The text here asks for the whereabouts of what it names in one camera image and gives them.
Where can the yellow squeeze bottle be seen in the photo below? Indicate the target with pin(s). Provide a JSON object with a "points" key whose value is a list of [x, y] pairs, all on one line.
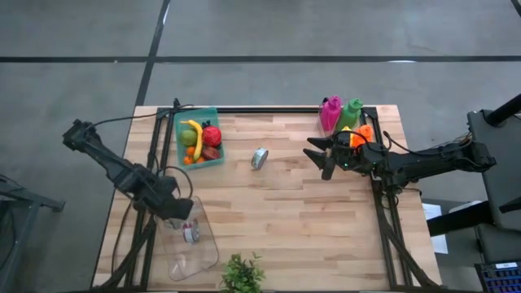
{"points": [[346, 132]]}

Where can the black desk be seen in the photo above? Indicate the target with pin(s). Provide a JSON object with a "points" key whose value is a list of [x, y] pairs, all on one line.
{"points": [[504, 171]]}

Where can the large clear plastic bin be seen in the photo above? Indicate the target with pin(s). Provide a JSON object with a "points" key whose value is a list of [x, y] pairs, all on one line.
{"points": [[191, 252]]}

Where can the green label tin can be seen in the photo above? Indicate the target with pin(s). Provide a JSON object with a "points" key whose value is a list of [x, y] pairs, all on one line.
{"points": [[259, 158]]}

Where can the small clear plastic bin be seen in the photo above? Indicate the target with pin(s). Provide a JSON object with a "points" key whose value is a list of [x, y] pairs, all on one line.
{"points": [[323, 130]]}

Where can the green pear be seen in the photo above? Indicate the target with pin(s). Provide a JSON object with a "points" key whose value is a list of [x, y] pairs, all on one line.
{"points": [[188, 137]]}

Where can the backlit keyboard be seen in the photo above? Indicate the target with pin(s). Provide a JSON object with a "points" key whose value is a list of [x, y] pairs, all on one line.
{"points": [[500, 278]]}

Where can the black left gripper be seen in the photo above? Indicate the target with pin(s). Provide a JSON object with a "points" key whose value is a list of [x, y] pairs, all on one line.
{"points": [[175, 203]]}

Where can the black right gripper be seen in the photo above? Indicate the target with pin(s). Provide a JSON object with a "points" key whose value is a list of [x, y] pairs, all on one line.
{"points": [[358, 156]]}

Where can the black aluminium rig frame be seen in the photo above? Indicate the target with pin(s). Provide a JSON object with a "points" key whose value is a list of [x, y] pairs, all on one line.
{"points": [[264, 109]]}

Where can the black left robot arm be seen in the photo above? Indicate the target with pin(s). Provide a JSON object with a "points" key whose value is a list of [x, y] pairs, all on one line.
{"points": [[114, 163]]}

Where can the small orange tangerine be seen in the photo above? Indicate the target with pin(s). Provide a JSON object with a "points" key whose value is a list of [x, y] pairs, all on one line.
{"points": [[188, 160], [200, 160], [190, 151]]}

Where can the pink squeeze bottle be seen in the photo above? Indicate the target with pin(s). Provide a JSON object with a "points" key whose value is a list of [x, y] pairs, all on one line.
{"points": [[329, 116]]}

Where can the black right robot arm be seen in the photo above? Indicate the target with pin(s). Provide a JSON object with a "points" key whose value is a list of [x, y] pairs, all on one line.
{"points": [[439, 160]]}

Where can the yellow banana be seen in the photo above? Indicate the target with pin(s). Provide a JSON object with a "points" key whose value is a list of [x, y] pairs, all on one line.
{"points": [[198, 136]]}

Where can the grey metal table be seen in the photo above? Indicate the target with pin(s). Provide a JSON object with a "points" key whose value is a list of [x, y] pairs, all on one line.
{"points": [[24, 199]]}

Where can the orange squeeze bottle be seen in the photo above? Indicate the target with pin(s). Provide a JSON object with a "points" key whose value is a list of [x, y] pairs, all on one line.
{"points": [[364, 134]]}

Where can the green squeeze bottle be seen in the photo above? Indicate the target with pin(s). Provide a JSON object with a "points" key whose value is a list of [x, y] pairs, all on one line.
{"points": [[349, 116]]}

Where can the green leafy plant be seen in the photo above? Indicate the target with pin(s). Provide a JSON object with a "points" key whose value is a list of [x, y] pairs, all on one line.
{"points": [[242, 274]]}

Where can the small dark red apple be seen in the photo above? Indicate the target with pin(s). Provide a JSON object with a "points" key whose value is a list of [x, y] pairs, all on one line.
{"points": [[211, 153]]}

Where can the red label tin can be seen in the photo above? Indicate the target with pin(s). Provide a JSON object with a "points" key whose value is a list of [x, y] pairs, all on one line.
{"points": [[191, 233]]}

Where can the black stand pole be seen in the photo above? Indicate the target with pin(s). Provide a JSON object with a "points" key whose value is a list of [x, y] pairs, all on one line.
{"points": [[504, 110]]}

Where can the large red apple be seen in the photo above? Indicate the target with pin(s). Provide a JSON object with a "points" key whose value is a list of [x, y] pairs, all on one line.
{"points": [[212, 136]]}

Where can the teal plastic bin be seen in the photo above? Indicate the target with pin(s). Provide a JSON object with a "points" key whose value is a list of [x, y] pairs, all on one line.
{"points": [[199, 164]]}

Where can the white paper sheet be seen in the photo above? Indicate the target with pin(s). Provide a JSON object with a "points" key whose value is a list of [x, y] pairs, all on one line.
{"points": [[435, 228]]}

